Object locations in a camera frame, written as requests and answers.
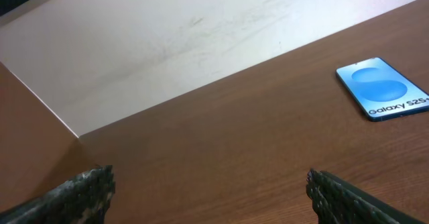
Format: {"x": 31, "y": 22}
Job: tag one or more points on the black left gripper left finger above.
{"x": 84, "y": 198}

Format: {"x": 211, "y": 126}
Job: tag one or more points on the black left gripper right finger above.
{"x": 335, "y": 201}

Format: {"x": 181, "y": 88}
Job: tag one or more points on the blue Galaxy smartphone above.
{"x": 381, "y": 91}

